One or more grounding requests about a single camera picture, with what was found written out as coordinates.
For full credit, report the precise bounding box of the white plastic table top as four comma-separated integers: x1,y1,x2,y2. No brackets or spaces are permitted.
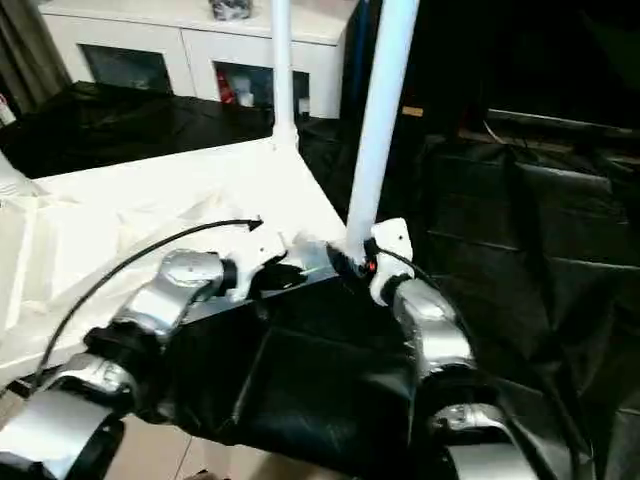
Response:
0,134,354,389

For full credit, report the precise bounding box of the black glossy mat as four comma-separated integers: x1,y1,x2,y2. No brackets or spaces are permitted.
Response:
0,82,640,480

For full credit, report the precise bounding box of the dark blue hanging cloth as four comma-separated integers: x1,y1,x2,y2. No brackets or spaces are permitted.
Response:
344,0,381,121

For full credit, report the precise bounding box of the long black bar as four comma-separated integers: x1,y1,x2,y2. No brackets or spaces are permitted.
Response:
487,108,640,137

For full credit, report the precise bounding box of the white cabinet with glass doors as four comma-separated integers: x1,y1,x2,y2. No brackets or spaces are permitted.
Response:
39,0,349,120

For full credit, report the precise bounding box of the grey curtain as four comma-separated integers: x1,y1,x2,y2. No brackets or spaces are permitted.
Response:
0,0,71,116

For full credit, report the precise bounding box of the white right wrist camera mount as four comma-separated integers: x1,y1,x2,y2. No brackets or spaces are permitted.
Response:
369,218,415,307

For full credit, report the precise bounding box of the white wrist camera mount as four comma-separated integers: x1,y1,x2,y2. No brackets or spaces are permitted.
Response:
219,227,291,301
369,218,415,307

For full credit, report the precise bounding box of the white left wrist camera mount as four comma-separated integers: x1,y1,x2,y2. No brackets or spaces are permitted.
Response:
219,227,291,301

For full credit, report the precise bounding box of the black left wrist camera cable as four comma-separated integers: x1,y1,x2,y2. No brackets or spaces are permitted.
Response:
34,217,265,386

